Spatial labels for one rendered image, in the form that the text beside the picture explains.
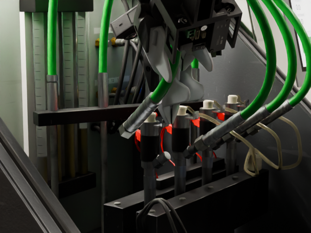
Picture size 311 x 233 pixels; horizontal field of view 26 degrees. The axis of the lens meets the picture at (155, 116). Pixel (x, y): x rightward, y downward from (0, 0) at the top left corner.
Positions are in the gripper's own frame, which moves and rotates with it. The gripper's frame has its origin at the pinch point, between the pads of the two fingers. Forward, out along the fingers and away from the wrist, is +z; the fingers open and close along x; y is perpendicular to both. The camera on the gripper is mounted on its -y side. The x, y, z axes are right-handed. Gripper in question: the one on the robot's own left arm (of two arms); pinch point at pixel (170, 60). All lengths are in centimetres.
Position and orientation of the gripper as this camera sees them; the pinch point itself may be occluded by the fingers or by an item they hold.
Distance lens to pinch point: 80.0
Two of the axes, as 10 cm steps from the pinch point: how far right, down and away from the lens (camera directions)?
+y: 3.7, 7.7, -5.2
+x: 9.3, -2.7, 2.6
